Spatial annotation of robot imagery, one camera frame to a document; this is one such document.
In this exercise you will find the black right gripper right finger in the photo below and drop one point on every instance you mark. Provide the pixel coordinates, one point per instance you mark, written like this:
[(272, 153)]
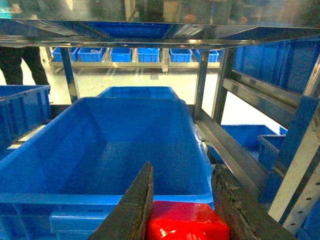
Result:
[(247, 219)]

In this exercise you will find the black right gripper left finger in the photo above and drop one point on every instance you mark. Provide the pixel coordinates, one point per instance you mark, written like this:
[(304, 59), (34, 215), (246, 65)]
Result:
[(128, 220)]

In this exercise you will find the stainless steel shelf cart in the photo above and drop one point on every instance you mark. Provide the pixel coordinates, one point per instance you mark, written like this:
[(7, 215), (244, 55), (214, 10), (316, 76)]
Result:
[(258, 72)]

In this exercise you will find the blue bin at left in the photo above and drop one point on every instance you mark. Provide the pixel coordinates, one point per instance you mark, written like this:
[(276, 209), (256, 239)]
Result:
[(22, 108)]

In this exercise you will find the blue bin lower right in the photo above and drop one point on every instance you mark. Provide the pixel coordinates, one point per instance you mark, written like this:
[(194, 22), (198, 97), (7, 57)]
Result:
[(259, 140)]

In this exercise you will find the blue bin behind front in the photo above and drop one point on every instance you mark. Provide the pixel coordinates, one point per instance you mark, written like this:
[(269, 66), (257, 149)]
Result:
[(145, 92)]

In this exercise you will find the large blue bin front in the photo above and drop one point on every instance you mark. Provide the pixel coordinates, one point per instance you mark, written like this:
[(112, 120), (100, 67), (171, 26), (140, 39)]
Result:
[(62, 182)]

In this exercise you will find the red toy block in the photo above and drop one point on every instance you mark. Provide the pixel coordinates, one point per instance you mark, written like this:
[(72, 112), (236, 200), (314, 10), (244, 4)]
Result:
[(171, 220)]

